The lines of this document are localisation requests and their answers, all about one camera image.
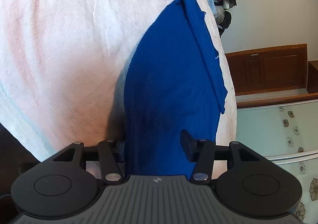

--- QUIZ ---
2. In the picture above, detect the blue knit sweater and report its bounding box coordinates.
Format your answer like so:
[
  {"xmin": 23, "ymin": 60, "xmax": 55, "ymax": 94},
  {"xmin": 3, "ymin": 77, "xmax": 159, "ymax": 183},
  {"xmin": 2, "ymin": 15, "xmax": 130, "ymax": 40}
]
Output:
[{"xmin": 124, "ymin": 0, "xmax": 227, "ymax": 176}]

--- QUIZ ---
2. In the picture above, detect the floral tile wardrobe panel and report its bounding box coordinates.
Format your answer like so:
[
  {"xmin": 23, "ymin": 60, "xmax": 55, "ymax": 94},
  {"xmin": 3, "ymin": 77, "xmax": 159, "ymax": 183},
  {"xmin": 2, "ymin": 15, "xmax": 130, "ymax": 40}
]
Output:
[{"xmin": 236, "ymin": 101, "xmax": 317, "ymax": 223}]

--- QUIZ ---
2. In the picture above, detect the brown wooden door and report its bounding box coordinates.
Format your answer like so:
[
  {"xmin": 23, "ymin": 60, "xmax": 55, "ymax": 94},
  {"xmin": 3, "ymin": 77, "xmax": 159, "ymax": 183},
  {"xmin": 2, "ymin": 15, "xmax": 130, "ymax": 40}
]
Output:
[{"xmin": 225, "ymin": 44, "xmax": 317, "ymax": 109}]

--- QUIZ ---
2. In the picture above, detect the pink bed blanket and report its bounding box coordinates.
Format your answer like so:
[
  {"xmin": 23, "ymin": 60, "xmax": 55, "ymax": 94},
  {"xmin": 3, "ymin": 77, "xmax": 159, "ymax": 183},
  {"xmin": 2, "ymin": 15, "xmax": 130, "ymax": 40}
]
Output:
[{"xmin": 1, "ymin": 0, "xmax": 237, "ymax": 161}]

